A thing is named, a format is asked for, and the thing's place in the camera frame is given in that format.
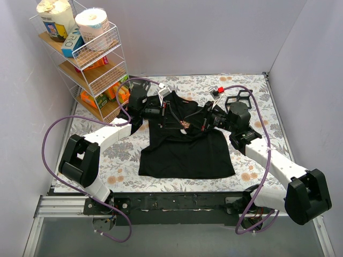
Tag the green box bottom shelf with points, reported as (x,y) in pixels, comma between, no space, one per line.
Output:
(101,100)

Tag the yellow orange box bottom shelf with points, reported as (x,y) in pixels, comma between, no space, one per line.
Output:
(122,93)

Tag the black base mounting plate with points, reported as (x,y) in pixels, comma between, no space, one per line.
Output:
(180,208)

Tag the wrapped toilet paper roll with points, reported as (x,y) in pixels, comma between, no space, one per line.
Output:
(93,23)

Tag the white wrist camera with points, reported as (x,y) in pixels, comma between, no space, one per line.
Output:
(216,92)
(163,91)

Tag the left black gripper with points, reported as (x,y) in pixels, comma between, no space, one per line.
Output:
(163,115)

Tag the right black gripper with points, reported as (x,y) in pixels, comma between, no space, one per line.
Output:
(204,119)

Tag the white wire shelf rack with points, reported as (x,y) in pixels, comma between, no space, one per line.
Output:
(87,51)

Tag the black box on table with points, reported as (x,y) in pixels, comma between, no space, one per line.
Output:
(140,83)

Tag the blue and white box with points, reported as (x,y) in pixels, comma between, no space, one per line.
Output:
(73,41)

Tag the black display case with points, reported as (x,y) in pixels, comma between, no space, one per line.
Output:
(229,101)
(244,96)

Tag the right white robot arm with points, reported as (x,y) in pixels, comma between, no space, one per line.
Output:
(307,195)

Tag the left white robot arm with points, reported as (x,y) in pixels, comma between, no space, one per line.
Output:
(81,157)

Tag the aluminium frame rail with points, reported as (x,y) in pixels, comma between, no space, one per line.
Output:
(176,224)

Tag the black t-shirt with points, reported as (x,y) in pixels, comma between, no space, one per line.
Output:
(194,155)

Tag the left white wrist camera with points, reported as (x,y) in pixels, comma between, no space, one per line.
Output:
(163,91)

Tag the orange box bottom left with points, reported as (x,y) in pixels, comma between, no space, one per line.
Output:
(85,97)

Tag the orange snack box middle shelf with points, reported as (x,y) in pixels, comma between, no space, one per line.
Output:
(101,62)

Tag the paper-wrapped jar with label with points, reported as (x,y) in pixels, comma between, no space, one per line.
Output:
(57,17)

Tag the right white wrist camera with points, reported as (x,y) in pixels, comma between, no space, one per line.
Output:
(216,92)

